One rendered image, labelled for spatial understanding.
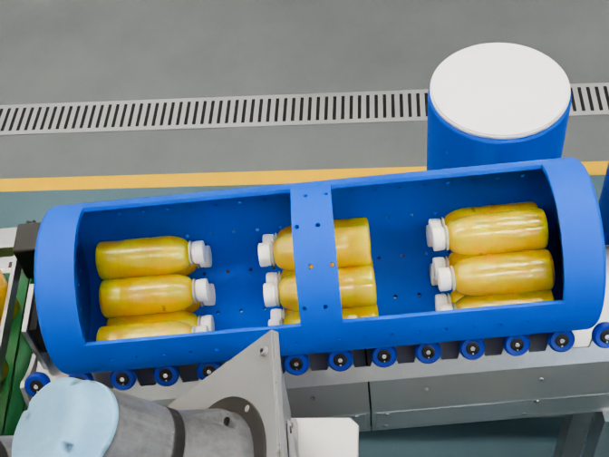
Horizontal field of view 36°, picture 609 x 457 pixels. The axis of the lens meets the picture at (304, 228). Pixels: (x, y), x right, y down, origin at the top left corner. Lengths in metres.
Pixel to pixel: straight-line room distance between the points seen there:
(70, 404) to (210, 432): 0.17
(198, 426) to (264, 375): 0.10
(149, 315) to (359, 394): 0.39
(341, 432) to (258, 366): 0.24
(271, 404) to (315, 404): 0.59
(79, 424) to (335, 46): 2.81
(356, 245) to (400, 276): 0.22
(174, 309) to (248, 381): 0.48
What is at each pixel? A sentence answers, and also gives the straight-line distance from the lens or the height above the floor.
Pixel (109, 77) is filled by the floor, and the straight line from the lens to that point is 3.72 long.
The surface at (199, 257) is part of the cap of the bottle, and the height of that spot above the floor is 1.10.
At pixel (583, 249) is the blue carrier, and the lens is 1.47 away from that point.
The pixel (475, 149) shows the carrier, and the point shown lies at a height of 0.99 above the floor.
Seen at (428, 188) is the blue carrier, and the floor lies 1.11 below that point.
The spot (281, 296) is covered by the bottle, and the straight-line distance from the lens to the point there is 1.51.
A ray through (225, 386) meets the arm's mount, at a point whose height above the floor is 1.32.
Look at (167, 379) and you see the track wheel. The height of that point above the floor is 0.96.
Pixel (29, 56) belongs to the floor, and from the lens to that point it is 3.94.
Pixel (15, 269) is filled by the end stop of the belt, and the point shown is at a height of 0.97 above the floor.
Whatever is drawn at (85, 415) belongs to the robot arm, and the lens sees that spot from 1.01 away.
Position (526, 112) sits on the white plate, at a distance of 1.89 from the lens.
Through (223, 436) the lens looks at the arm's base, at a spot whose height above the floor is 1.39.
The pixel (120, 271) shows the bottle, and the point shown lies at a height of 1.10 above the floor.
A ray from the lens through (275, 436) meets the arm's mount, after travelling 1.07.
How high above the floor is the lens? 2.34
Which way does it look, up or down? 50 degrees down
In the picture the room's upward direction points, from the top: 8 degrees counter-clockwise
